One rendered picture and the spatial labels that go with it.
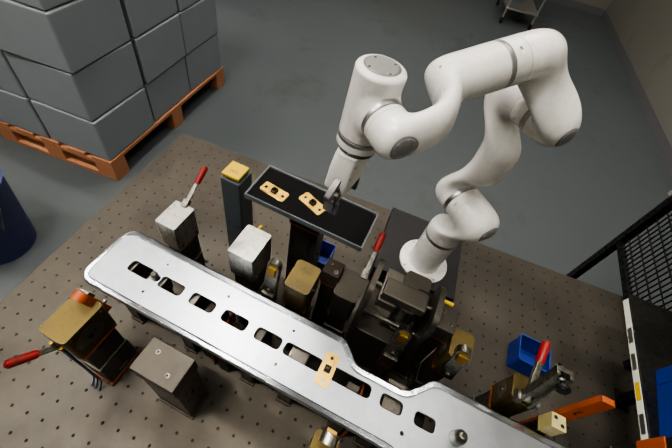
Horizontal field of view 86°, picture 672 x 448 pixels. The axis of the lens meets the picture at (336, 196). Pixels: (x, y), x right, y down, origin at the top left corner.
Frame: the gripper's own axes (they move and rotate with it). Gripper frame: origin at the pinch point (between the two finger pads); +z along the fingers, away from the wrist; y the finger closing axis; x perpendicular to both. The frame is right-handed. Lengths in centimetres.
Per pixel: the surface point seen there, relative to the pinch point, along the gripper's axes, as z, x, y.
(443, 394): 36, 45, 9
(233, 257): 30.1, -19.6, 12.8
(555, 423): 29, 68, 2
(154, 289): 40, -33, 29
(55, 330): 34, -40, 49
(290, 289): 31.1, -2.0, 10.8
